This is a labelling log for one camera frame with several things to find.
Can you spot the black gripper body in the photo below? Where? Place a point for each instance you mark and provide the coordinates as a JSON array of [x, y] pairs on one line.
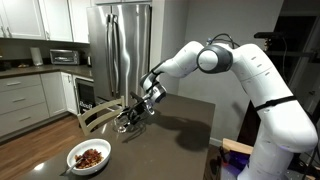
[[144, 106]]

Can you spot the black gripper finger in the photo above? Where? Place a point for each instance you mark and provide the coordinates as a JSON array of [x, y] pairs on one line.
[[128, 110], [134, 119]]

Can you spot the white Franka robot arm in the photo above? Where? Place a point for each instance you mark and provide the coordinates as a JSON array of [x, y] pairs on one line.
[[266, 100]]

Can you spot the white ceramic bowl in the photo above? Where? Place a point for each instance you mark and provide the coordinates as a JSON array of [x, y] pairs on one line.
[[100, 146]]

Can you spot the trail mix in bowl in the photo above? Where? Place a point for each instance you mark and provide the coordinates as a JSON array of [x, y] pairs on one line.
[[89, 158]]

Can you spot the pale wooden chair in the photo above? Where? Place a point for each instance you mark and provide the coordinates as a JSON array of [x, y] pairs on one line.
[[100, 111]]

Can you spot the stainless steel refrigerator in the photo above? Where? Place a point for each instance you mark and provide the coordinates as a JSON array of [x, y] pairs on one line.
[[126, 50]]

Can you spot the silver metal spoon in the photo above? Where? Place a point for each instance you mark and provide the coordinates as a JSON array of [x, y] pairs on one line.
[[74, 165]]

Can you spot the silver toaster oven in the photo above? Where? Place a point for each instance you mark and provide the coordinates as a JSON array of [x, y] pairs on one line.
[[65, 57]]

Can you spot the light wooden board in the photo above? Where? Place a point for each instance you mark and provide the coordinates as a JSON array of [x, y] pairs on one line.
[[235, 146]]

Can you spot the white lower kitchen cabinets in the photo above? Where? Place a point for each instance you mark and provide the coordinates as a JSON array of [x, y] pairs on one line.
[[26, 100]]

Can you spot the white kitchen cabinets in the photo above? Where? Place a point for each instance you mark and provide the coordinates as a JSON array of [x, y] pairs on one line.
[[26, 100], [26, 20]]

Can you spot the white paper towel roll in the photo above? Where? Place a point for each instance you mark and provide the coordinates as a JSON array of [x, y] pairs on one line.
[[36, 56]]

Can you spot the white upper kitchen cabinets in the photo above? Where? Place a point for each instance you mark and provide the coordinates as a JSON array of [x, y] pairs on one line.
[[26, 20]]

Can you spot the black stereo camera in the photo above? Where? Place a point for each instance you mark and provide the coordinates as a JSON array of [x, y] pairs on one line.
[[268, 34]]

